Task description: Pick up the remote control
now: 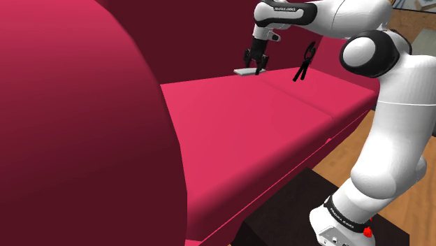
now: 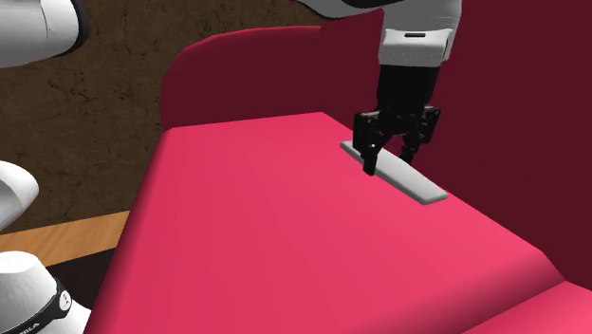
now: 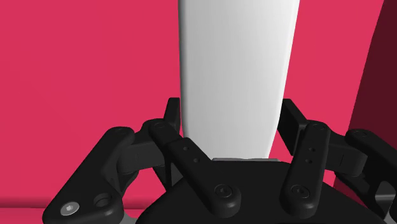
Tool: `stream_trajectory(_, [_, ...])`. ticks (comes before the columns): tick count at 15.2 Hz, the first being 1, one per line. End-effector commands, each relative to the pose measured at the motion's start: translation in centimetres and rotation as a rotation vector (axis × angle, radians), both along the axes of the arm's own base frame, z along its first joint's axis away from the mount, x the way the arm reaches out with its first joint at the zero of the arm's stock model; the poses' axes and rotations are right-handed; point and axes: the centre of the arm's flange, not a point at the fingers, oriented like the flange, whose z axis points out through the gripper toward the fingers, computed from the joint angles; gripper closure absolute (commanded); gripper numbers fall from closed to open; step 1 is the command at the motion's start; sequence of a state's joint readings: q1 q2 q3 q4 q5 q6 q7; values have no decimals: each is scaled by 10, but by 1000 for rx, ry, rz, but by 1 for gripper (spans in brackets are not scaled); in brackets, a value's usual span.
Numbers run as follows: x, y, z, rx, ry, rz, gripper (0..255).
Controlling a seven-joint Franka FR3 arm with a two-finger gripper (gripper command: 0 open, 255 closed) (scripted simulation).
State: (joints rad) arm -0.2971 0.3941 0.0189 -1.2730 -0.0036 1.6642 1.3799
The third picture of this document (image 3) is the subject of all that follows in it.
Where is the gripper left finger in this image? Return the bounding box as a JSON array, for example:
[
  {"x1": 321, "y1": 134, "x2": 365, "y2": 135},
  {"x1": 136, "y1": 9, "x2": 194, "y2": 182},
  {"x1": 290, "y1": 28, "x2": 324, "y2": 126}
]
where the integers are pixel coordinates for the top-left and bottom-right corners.
[{"x1": 41, "y1": 97, "x2": 242, "y2": 224}]

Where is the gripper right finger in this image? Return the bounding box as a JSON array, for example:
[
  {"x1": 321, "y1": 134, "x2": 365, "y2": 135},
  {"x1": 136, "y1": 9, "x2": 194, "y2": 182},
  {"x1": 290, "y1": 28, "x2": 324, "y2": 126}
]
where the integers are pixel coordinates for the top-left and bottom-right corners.
[{"x1": 277, "y1": 98, "x2": 397, "y2": 224}]

